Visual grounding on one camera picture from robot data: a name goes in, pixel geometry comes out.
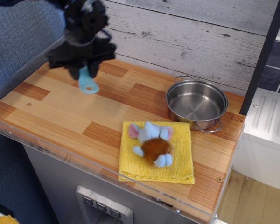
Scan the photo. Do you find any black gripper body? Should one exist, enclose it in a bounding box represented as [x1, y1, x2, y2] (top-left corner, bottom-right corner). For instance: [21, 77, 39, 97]
[46, 38, 117, 69]

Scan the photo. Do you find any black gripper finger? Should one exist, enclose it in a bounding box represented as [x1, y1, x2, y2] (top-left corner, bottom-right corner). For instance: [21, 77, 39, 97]
[66, 64, 83, 80]
[87, 59, 102, 78]

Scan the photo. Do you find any light blue dish brush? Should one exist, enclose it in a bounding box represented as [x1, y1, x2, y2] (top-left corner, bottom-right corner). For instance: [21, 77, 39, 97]
[78, 66, 99, 94]

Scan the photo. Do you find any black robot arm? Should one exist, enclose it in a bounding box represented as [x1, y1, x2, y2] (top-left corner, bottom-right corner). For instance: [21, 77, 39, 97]
[46, 0, 116, 80]

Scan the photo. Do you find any yellow cloth napkin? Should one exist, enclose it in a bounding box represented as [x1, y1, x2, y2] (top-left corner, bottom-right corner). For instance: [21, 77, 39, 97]
[118, 121, 195, 184]

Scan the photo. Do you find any stainless steel pot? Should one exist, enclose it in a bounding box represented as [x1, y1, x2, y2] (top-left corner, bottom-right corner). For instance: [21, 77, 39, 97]
[165, 75, 228, 133]

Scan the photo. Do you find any blue plush elephant toy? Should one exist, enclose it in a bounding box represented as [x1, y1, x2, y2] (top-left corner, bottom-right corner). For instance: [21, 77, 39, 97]
[128, 121, 173, 168]

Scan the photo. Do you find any silver control panel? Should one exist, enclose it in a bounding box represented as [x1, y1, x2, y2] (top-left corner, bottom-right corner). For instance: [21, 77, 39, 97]
[76, 185, 134, 224]

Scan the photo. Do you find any yellow object bottom corner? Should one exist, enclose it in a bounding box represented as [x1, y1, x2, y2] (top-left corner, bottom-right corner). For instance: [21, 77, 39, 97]
[0, 215, 19, 224]

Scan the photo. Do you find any white ridged appliance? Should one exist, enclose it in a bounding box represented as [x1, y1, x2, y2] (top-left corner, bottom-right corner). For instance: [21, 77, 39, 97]
[233, 88, 280, 189]

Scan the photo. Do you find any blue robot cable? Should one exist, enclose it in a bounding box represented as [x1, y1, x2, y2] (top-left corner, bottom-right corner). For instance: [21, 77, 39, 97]
[98, 29, 113, 44]

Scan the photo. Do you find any dark vertical post right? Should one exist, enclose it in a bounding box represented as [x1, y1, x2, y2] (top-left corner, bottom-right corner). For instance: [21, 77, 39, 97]
[239, 0, 280, 116]

